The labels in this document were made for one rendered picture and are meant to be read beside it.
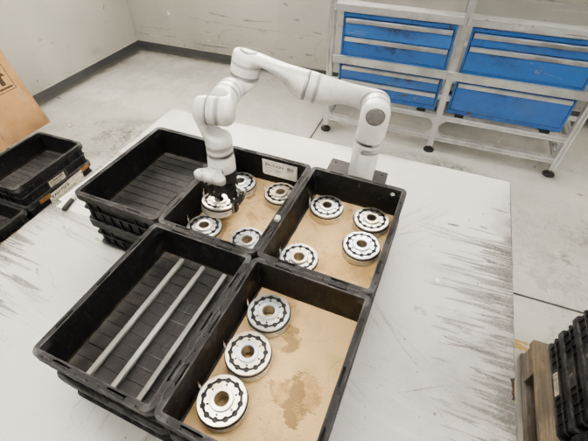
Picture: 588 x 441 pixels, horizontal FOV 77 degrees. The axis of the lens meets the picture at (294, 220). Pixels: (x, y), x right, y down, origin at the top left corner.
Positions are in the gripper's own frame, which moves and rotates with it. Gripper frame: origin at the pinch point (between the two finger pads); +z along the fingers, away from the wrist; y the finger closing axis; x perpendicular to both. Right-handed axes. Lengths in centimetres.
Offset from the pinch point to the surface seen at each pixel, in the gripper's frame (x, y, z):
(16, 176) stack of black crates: -12, 132, 41
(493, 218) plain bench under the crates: -48, -79, 16
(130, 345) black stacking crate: 45.7, -0.7, 5.4
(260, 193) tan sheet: -13.4, -4.0, 4.4
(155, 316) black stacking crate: 37.4, -1.1, 5.3
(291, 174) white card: -20.4, -12.1, -1.4
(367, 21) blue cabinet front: -190, 9, 1
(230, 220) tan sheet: 1.5, -1.4, 4.6
